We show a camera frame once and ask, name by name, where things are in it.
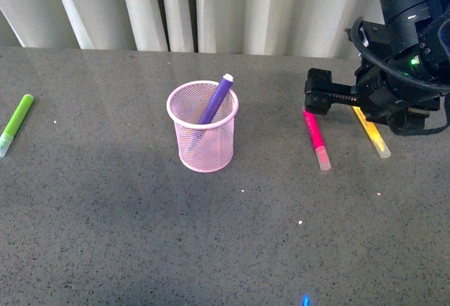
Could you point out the pink mesh pen cup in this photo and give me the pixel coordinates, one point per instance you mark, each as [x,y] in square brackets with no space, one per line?
[202,148]

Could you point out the purple highlighter pen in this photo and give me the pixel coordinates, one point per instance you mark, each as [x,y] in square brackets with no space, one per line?
[219,95]

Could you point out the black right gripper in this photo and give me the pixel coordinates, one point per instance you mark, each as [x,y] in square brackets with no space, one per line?
[398,91]

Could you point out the green highlighter pen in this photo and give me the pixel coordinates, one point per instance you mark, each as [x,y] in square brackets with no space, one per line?
[15,122]

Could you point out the white pleated curtain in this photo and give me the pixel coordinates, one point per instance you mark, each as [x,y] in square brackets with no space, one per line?
[307,28]

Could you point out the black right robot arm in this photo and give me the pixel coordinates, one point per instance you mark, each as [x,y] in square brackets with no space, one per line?
[401,17]

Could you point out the pink highlighter pen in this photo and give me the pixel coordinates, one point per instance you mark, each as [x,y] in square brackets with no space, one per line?
[317,141]

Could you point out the yellow highlighter pen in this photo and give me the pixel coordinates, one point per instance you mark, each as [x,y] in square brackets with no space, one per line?
[373,134]

